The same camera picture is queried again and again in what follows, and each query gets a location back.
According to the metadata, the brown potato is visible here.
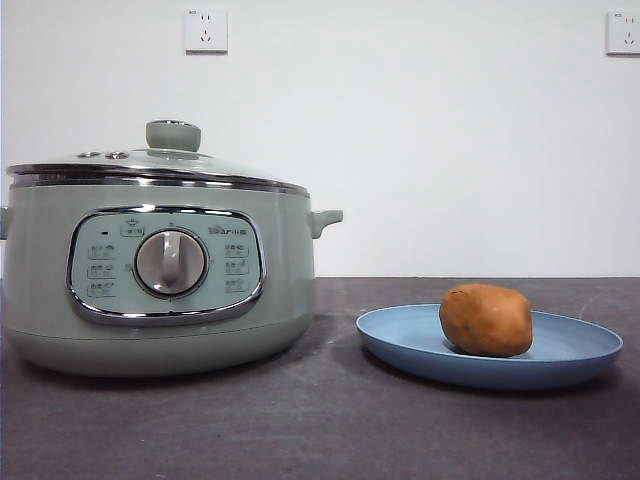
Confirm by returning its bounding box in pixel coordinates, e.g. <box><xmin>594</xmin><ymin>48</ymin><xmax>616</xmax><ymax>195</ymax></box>
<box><xmin>438</xmin><ymin>283</ymin><xmax>533</xmax><ymax>358</ymax></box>

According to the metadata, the white wall socket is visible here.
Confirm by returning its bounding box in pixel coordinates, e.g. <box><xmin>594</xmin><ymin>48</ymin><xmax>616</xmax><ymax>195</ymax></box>
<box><xmin>606</xmin><ymin>10</ymin><xmax>640</xmax><ymax>56</ymax></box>
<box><xmin>185</xmin><ymin>8</ymin><xmax>229</xmax><ymax>55</ymax></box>

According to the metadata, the pale green electric steamer pot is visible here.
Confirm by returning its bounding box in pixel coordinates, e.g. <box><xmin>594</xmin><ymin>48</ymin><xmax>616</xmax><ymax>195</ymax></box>
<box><xmin>0</xmin><ymin>177</ymin><xmax>345</xmax><ymax>377</ymax></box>

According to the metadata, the blue round plate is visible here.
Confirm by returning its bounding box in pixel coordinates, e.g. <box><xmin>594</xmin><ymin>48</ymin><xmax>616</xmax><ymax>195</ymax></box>
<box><xmin>355</xmin><ymin>303</ymin><xmax>625</xmax><ymax>390</ymax></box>

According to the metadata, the glass lid with green knob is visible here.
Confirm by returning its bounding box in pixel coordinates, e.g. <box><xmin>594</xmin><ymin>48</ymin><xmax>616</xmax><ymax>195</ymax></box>
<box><xmin>5</xmin><ymin>118</ymin><xmax>311</xmax><ymax>194</ymax></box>

